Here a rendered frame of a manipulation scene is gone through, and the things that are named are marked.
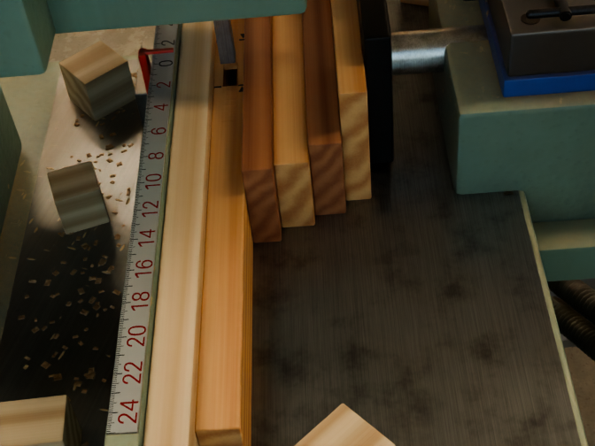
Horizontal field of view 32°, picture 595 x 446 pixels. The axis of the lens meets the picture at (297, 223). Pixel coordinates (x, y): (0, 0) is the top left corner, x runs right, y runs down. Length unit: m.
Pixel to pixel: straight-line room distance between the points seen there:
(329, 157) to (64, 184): 0.24
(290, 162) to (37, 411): 0.20
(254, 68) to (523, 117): 0.15
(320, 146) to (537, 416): 0.18
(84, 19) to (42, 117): 0.29
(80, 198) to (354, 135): 0.24
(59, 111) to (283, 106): 0.31
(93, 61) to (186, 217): 0.33
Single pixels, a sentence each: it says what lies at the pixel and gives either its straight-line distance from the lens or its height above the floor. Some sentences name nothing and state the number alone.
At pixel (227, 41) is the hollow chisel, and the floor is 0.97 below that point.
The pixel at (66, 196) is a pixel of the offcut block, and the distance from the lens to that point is 0.72.
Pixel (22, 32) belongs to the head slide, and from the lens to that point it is 0.53.
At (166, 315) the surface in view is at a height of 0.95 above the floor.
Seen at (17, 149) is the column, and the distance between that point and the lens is 0.81.
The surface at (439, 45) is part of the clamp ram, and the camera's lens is 0.60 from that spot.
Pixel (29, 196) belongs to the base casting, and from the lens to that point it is 0.79.
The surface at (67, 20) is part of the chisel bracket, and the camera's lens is 0.57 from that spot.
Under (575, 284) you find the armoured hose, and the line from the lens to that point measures 0.95.
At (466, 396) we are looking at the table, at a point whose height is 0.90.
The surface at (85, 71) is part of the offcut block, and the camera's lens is 0.82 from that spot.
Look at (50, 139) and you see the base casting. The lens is 0.83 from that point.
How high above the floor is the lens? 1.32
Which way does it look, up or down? 46 degrees down
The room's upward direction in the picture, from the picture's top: 7 degrees counter-clockwise
